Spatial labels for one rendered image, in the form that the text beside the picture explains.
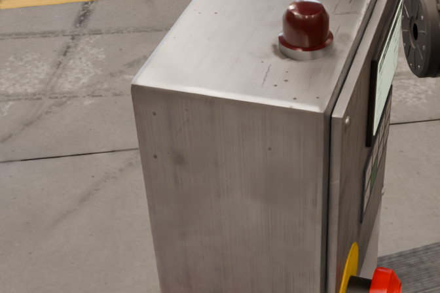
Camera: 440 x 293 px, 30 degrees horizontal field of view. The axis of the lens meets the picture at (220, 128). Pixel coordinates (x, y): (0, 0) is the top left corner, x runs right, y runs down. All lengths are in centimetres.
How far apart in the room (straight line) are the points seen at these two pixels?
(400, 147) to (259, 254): 232
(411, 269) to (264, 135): 83
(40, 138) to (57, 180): 24
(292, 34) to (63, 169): 236
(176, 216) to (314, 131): 10
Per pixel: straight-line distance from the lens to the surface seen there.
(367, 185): 48
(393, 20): 46
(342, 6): 43
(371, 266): 64
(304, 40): 38
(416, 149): 273
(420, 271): 118
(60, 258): 242
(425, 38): 152
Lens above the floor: 168
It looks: 37 degrees down
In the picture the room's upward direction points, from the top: 4 degrees counter-clockwise
